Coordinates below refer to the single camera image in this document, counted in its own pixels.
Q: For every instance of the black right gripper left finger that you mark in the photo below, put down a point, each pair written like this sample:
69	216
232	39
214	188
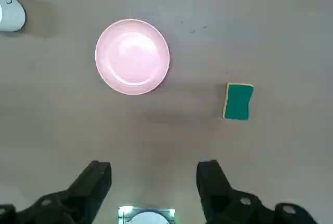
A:
86	182

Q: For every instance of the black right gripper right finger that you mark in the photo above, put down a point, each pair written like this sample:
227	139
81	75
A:
213	182

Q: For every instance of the green and yellow sponge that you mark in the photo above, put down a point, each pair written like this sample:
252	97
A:
238	102

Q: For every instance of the pink round plate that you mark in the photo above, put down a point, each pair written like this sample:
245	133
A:
132	57

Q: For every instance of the white smiley face mug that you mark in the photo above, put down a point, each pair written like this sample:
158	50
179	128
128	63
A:
14	16

